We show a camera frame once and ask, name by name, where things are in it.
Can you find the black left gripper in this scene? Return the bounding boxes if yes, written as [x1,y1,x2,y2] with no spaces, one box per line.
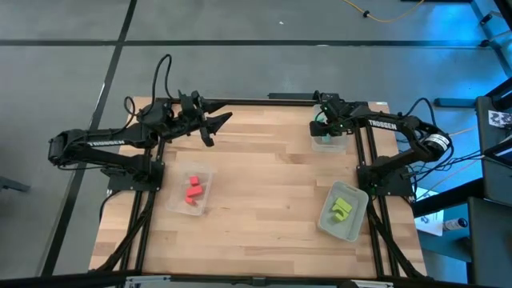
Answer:
[171,90,234,148]

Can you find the long lime green block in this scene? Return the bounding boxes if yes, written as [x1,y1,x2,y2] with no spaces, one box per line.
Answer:
[334,197,354,214]

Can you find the clear plastic bin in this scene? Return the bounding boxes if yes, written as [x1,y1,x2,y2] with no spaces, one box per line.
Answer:
[166,162,214,218]
[310,104,350,154]

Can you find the pale grey plastic bin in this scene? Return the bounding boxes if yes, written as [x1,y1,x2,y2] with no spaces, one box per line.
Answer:
[317,179,370,243]

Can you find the white paper sheet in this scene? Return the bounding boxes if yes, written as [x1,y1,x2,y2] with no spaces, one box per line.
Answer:
[414,210,446,238]

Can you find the dark bottle white label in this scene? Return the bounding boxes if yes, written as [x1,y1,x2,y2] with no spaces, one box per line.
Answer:
[442,217,469,233]

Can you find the black white marker tag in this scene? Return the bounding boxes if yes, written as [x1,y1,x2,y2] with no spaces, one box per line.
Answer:
[487,110,512,129]

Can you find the metal stand legs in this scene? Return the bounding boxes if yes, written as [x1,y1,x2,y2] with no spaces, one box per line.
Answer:
[470,0,512,79]

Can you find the dark cabinet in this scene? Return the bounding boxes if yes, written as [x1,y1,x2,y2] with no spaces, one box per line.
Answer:
[466,195,512,288]

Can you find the black gantry beam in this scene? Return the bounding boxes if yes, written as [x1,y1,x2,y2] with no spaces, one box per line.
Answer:
[0,270,512,288]

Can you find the black floor stand foot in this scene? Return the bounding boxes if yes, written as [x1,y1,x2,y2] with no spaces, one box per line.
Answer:
[0,175,31,194]

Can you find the black bar bracket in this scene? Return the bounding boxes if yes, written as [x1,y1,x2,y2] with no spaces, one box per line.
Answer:
[266,90,342,102]

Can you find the black aluminium table frame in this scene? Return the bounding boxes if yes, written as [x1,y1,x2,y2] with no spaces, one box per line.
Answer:
[94,97,427,281]

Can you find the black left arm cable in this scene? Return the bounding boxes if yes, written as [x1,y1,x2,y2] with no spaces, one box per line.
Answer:
[122,53,174,119]

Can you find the yellow floor cable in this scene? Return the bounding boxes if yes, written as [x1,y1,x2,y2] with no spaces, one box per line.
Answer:
[342,0,426,24]

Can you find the black cable bundle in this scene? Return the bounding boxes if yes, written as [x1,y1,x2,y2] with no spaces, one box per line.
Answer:
[407,150,487,181]

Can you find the silver beam bracket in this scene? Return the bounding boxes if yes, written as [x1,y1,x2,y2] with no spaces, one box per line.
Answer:
[346,278,395,288]
[124,274,172,288]

